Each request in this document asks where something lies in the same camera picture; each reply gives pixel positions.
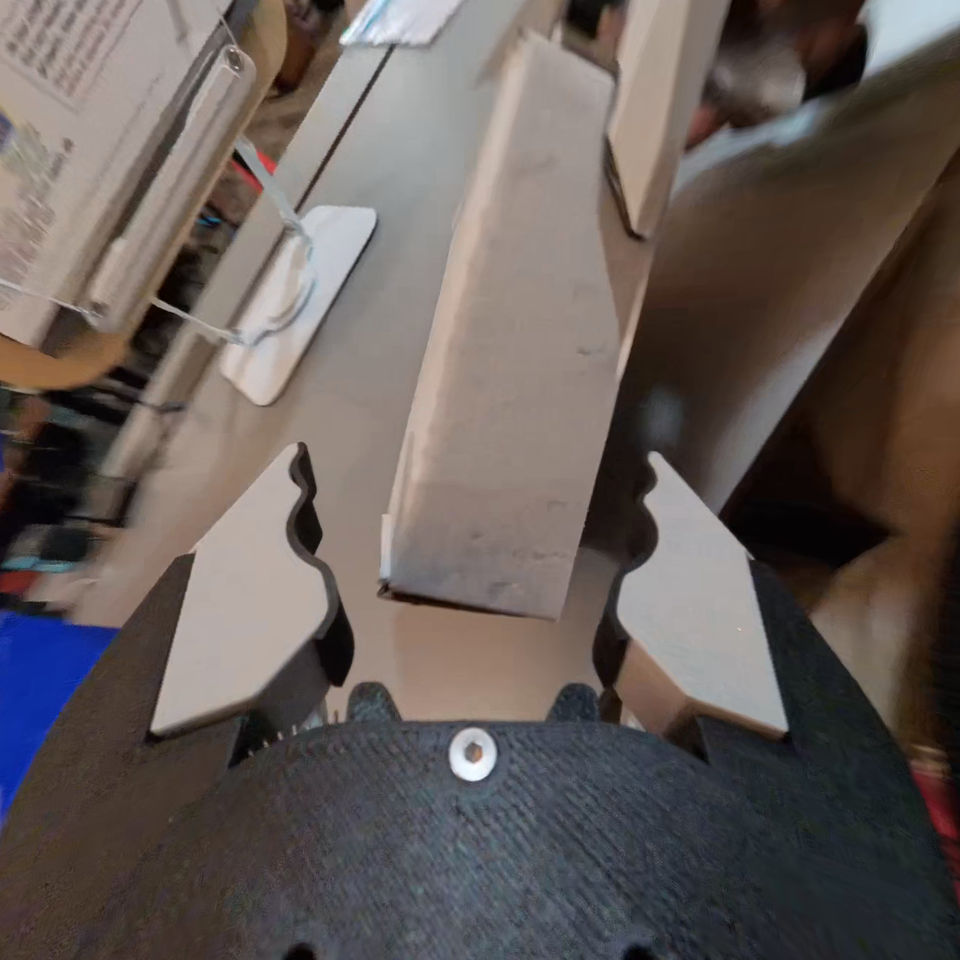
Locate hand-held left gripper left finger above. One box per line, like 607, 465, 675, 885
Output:
150, 442, 356, 738

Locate white cardboard mailer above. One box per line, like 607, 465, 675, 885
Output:
603, 0, 960, 751
377, 31, 625, 622

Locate loose printed papers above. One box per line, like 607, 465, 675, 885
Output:
339, 0, 468, 48

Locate printed instruction sheet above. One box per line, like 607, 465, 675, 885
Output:
0, 0, 226, 339

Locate blue plastic bin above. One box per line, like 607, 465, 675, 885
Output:
0, 611, 114, 826

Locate white tablet stand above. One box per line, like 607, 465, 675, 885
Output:
0, 0, 378, 408

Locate grey desk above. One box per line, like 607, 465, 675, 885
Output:
75, 0, 654, 706

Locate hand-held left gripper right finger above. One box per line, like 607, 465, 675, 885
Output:
591, 450, 791, 741

